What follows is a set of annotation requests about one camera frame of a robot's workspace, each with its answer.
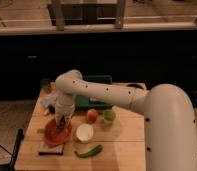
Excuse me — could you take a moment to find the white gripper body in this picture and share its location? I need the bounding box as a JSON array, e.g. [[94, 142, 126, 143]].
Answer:
[[55, 94, 75, 123]]

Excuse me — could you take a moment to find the dark grape bunch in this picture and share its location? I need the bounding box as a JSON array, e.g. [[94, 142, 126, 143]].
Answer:
[[56, 122, 66, 131]]

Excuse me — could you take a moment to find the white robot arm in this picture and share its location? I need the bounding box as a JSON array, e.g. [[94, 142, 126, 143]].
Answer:
[[55, 70, 197, 171]]

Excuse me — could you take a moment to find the white bowl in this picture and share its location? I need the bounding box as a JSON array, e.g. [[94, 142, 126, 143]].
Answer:
[[76, 124, 94, 143]]

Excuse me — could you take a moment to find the red bowl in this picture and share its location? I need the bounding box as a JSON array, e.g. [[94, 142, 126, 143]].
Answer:
[[44, 119, 72, 146]]

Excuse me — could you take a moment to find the dark brown bowl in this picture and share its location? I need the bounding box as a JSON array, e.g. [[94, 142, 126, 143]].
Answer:
[[126, 83, 144, 89]]

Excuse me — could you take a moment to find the green tray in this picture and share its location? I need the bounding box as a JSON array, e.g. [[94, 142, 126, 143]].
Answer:
[[75, 75, 112, 111]]

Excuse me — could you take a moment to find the glass jar with dark lid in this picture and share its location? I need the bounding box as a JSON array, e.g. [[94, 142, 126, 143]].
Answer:
[[40, 78, 52, 94]]

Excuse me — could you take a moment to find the red apple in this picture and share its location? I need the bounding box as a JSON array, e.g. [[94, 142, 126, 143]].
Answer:
[[86, 109, 98, 123]]

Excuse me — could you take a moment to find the green cup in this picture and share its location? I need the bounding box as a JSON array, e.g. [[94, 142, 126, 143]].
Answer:
[[102, 110, 116, 125]]

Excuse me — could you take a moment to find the black pole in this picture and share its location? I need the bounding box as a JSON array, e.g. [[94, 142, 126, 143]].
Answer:
[[8, 129, 24, 171]]

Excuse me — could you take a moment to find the green cucumber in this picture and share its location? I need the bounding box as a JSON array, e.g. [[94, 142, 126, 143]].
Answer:
[[75, 145, 103, 158]]

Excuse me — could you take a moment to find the wooden stool frame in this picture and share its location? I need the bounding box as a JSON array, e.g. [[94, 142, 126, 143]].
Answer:
[[47, 0, 126, 31]]

